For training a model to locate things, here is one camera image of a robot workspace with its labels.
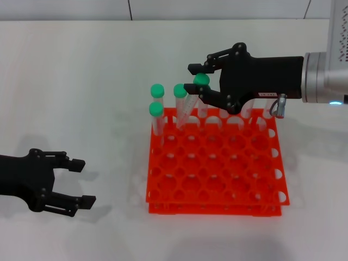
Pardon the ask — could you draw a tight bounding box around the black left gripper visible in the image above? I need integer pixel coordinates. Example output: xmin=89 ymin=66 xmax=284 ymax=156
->
xmin=0 ymin=148 xmax=98 ymax=218

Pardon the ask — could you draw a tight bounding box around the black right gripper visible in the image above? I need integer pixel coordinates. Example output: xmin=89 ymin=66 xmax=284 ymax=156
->
xmin=183 ymin=42 xmax=305 ymax=115

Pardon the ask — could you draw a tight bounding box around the orange plastic test tube rack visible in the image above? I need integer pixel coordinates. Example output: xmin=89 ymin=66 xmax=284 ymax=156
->
xmin=145 ymin=107 xmax=291 ymax=218

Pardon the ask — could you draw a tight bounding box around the silver right gripper cable plug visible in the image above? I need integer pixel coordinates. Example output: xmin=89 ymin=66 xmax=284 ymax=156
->
xmin=273 ymin=94 xmax=288 ymax=118

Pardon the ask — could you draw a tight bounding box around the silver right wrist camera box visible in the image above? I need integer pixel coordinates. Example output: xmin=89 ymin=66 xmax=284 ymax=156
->
xmin=327 ymin=0 xmax=348 ymax=54

